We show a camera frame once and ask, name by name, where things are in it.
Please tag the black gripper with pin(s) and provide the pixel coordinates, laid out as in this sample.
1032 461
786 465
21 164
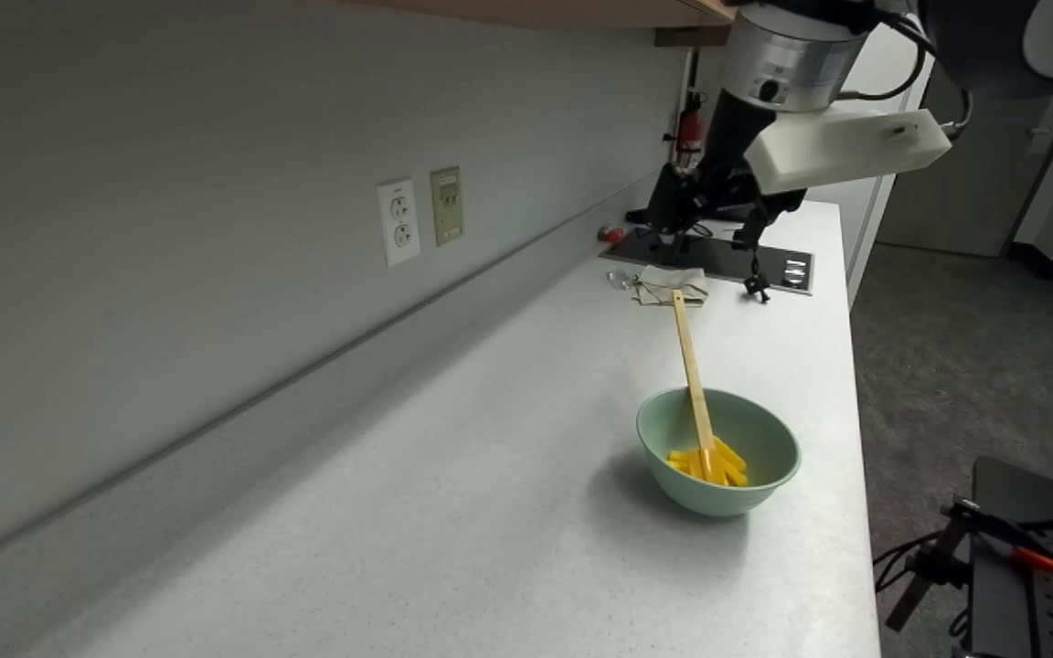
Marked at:
723 182

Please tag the wooden cooking stick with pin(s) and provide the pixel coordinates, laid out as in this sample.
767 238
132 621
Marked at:
697 397

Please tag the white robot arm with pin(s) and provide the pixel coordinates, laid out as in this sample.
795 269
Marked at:
795 55

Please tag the green bowl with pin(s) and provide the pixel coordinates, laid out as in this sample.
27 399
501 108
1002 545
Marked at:
753 432

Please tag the yellow food stick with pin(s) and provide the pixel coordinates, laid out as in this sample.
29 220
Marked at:
684 461
737 469

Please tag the red fire extinguisher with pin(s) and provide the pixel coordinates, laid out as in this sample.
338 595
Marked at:
687 138

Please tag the beige cloth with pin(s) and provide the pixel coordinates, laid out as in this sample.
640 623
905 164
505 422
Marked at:
656 288

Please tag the black cart with tools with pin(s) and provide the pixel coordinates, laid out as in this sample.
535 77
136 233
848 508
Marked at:
1009 606

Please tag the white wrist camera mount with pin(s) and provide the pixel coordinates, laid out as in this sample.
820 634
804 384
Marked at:
801 152

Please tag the beige wall switch plate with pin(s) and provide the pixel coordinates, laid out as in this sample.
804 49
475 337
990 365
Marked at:
448 208

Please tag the white wall outlet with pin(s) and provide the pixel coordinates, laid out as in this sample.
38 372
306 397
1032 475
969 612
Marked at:
398 220

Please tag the orange handled tool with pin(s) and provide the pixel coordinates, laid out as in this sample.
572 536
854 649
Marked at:
1026 549

